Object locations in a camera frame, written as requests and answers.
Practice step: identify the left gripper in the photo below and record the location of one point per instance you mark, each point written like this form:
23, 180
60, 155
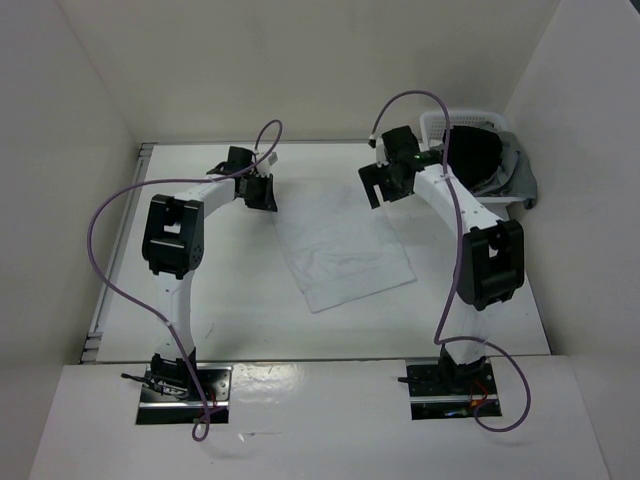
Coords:
267, 202

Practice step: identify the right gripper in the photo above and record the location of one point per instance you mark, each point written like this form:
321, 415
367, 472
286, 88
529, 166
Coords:
372, 175

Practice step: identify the white skirt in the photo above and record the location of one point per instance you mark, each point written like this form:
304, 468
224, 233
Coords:
337, 248

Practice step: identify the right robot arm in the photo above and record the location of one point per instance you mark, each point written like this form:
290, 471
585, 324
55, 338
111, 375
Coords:
489, 258

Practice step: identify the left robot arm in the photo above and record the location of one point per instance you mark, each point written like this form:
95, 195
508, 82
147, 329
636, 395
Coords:
174, 245

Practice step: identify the white laundry basket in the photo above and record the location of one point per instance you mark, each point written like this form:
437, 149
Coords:
432, 124

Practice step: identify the black skirt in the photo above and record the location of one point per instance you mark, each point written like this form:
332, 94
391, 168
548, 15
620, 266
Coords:
474, 154

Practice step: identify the grey skirt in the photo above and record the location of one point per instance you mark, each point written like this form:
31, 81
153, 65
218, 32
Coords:
514, 176

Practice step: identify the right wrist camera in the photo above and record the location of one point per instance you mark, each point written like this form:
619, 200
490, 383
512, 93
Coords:
380, 154

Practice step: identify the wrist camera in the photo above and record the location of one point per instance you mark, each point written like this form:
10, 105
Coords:
380, 154
264, 163

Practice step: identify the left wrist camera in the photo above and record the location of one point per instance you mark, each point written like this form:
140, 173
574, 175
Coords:
264, 163

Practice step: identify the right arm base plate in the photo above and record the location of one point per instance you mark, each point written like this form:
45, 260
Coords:
435, 393

